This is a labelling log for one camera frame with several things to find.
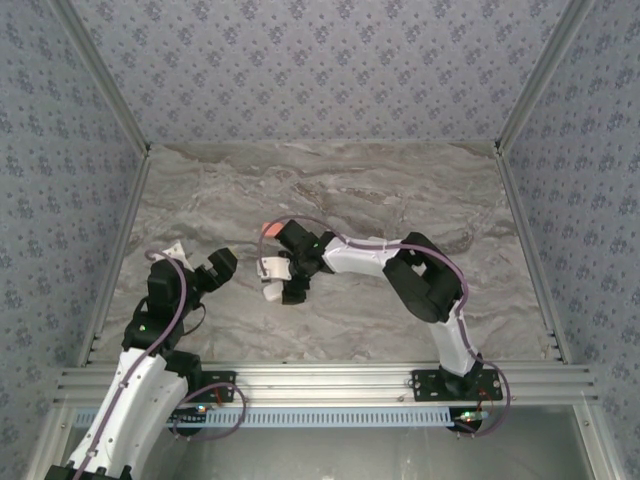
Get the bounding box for black controller board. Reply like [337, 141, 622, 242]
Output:
[166, 407, 209, 430]
[449, 407, 489, 434]

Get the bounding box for aluminium table side rail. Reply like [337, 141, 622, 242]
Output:
[493, 144, 640, 480]
[23, 147, 154, 480]

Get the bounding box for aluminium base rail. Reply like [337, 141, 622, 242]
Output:
[54, 363, 599, 407]

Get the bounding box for slotted grey cable duct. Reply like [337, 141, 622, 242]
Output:
[74, 405, 481, 429]

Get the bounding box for grey metal base plate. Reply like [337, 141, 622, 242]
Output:
[124, 427, 601, 480]

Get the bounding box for aluminium corner post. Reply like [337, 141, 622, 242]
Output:
[48, 0, 152, 156]
[493, 0, 596, 156]

